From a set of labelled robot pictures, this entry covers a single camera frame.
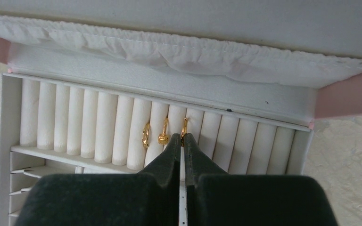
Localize gold ring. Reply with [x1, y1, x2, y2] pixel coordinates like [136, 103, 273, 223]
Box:
[157, 117, 170, 146]
[181, 117, 189, 138]
[141, 122, 151, 149]

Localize pink jewelry box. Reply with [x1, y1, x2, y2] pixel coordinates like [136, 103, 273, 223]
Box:
[0, 0, 362, 226]

